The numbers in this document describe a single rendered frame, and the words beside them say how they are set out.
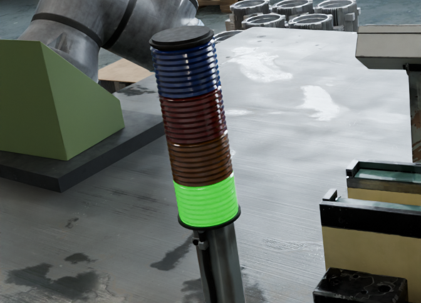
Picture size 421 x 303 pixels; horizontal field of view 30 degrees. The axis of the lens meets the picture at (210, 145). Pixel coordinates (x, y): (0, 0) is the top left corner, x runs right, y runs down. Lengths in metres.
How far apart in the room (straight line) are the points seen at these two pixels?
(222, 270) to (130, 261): 0.42
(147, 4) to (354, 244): 0.83
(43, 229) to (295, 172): 0.45
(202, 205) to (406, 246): 0.33
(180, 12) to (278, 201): 0.56
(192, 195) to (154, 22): 0.95
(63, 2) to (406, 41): 0.73
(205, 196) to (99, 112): 0.86
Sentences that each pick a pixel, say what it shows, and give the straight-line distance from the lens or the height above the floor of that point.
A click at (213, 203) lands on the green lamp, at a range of 0.75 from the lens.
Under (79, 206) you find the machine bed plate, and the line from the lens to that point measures 1.41.
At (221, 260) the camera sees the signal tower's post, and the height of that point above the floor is 0.98.
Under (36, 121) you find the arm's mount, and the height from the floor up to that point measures 0.91.
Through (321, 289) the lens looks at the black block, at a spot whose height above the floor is 0.86.
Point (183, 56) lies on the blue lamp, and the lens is 0.70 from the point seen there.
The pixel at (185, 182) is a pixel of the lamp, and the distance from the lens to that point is 0.75.
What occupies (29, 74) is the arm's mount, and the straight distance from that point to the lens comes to 1.52.
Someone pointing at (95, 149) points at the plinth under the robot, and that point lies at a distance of 1.57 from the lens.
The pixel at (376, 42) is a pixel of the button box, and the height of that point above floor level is 1.06.
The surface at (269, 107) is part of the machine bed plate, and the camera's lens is 1.73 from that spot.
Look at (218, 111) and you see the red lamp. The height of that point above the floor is 1.14.
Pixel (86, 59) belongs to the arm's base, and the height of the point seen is 0.99.
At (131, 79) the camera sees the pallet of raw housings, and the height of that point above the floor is 0.35.
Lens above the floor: 1.39
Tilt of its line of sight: 22 degrees down
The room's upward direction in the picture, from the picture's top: 9 degrees counter-clockwise
